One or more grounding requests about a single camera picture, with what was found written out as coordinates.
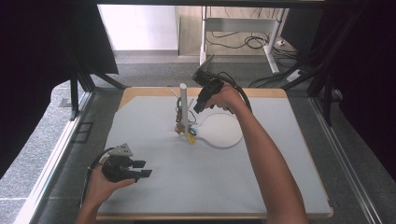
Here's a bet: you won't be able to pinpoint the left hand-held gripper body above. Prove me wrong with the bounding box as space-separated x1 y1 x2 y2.
101 143 142 184

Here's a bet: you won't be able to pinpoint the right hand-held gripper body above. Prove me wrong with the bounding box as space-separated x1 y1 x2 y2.
191 55 225 99

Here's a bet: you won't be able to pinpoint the white key stand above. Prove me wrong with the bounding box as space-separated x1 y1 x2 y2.
170 82 245 150

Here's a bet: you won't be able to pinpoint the person's right hand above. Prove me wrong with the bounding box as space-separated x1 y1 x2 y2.
205 84 248 114

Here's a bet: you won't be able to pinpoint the person's left hand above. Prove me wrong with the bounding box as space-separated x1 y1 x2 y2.
85 157 136 205

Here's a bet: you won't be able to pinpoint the light grey table mat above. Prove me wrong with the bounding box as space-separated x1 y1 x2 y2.
98 94 332 217

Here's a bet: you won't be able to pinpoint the black floor hatch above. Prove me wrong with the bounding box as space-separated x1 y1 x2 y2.
72 121 94 145

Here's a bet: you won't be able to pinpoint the white power strip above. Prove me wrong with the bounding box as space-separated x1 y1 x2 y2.
286 69 304 83

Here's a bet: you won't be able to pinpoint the black metal stand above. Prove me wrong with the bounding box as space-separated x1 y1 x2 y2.
68 69 129 122
281 12 334 127

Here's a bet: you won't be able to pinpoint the black curtain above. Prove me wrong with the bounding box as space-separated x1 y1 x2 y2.
0 0 120 181
311 0 396 174

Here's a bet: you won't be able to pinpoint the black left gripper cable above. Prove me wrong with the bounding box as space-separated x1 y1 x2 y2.
78 147 116 209

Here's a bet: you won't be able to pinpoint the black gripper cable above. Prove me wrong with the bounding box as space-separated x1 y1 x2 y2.
78 147 116 209
217 71 253 114

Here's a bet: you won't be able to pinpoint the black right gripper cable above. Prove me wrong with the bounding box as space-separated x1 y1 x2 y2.
217 71 253 114

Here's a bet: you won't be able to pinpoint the black floor cables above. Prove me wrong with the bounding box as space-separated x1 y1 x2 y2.
205 7 301 62

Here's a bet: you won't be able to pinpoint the white desk frame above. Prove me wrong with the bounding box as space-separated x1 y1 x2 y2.
199 6 288 75

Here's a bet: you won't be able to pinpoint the aluminium frame rail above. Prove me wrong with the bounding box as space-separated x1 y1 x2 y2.
308 95 385 224
12 91 95 224

